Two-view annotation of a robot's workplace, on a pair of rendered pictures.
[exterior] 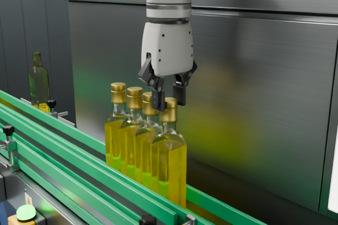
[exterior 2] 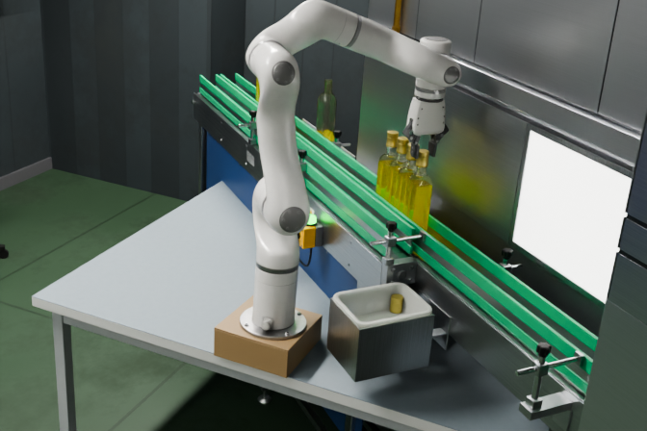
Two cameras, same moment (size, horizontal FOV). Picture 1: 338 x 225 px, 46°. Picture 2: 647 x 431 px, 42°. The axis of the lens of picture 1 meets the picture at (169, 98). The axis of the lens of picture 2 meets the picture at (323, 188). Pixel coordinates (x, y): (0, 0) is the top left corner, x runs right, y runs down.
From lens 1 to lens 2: 1.58 m
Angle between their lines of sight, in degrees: 16
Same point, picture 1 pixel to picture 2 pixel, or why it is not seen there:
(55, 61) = (339, 63)
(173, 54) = (427, 121)
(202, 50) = (458, 117)
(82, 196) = (353, 210)
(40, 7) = not seen: outside the picture
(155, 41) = (416, 113)
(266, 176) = (484, 216)
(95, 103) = (377, 139)
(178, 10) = (433, 94)
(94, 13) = not seen: hidden behind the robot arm
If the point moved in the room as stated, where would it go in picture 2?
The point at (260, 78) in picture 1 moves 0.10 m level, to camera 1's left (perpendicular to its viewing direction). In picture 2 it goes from (487, 146) to (451, 140)
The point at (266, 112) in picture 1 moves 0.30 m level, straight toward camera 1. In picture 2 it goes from (488, 170) to (444, 203)
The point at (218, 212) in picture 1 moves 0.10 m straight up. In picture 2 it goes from (445, 236) to (450, 203)
